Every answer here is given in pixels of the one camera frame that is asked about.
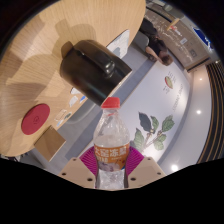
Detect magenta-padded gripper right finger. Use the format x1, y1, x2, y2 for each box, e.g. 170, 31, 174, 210
126, 145, 167, 190

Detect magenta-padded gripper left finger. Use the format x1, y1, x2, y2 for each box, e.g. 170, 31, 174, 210
58, 145, 100, 190

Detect clear red-capped drink bottle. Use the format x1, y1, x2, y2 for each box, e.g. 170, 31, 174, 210
93, 96, 131, 190

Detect flat round red coaster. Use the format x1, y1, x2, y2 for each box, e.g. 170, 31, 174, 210
21, 103, 51, 136

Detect small white packet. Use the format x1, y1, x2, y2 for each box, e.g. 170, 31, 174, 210
68, 95, 80, 108

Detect recessed ceiling lights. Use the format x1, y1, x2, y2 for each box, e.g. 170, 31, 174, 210
170, 108, 204, 173

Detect dark brown mug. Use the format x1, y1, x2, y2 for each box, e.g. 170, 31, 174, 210
59, 39, 133, 107

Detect person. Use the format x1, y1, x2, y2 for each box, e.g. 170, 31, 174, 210
139, 18, 174, 67

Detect white printed paper sheet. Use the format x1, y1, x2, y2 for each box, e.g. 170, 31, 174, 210
105, 29, 132, 59

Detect grey upholstered chair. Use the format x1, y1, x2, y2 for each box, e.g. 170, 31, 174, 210
132, 31, 150, 50

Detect coffee plant wall mural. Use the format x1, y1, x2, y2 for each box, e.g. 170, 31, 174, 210
124, 61, 192, 161

